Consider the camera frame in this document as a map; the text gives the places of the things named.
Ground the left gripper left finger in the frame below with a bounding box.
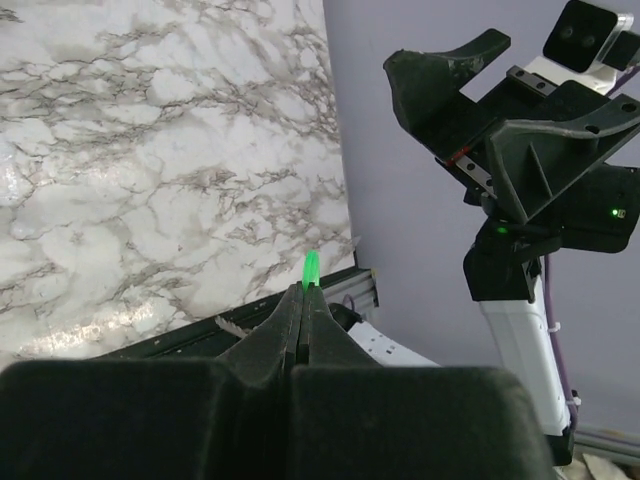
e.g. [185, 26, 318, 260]
[1, 285, 303, 479]

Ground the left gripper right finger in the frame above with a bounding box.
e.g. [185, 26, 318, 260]
[291, 287, 555, 479]

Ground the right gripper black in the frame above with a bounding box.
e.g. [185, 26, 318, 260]
[383, 28, 639, 224]

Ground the green key tag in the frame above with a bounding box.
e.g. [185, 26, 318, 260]
[301, 250, 321, 291]

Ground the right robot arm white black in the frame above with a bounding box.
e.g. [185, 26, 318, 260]
[383, 27, 639, 466]

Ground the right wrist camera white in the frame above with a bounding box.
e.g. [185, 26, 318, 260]
[524, 1, 639, 96]

